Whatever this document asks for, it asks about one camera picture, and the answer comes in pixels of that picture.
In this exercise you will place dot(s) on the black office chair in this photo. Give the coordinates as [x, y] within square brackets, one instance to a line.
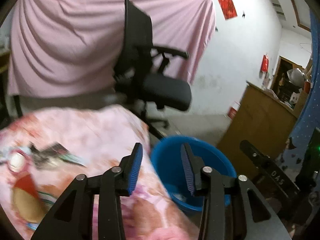
[139, 70]

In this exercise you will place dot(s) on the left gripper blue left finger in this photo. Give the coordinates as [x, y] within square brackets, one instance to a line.
[71, 217]

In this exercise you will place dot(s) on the blue starry curtain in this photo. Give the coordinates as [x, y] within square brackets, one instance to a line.
[309, 117]

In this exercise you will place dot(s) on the red diamond wall decoration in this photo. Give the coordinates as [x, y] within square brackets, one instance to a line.
[228, 9]

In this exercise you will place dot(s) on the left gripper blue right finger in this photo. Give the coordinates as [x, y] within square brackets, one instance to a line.
[252, 217]

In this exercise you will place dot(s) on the pink hanging sheet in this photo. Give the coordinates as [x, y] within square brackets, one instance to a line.
[62, 48]

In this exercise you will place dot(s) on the floral pink quilt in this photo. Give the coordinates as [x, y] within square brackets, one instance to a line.
[100, 139]

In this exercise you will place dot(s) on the red hanging wall ornament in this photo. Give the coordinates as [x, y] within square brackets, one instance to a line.
[264, 64]

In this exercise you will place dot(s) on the grey wrapper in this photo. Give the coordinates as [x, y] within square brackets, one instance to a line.
[53, 156]

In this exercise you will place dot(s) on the blue plastic basin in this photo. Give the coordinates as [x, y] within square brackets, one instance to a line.
[166, 160]

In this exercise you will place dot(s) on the wooden cabinet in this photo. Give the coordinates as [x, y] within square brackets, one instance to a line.
[262, 120]

